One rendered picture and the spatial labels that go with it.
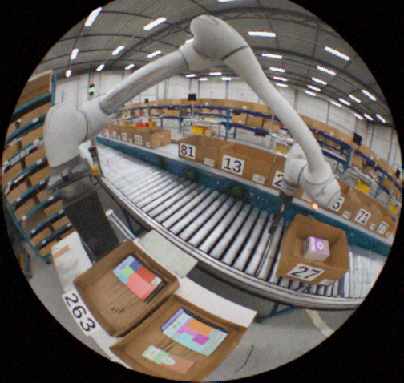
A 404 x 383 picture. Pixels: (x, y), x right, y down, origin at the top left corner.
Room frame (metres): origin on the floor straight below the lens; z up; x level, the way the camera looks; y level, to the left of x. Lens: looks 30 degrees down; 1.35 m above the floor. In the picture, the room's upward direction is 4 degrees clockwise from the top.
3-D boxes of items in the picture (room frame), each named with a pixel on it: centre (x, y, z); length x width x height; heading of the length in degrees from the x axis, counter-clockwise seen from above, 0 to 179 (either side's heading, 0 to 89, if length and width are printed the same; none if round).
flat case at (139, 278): (0.17, 0.23, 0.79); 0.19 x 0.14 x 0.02; 63
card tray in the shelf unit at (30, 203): (0.24, 1.91, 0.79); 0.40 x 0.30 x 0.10; 149
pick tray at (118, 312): (0.09, 0.28, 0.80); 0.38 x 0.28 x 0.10; 149
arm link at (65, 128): (0.33, 0.53, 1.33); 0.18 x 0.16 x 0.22; 7
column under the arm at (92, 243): (0.32, 0.52, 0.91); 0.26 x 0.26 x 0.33; 57
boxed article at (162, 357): (-0.19, 0.08, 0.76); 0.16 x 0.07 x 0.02; 68
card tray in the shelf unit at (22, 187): (0.23, 1.91, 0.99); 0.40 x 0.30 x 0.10; 146
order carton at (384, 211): (0.16, -1.67, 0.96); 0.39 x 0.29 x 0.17; 58
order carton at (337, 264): (0.24, -0.60, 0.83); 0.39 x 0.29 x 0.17; 60
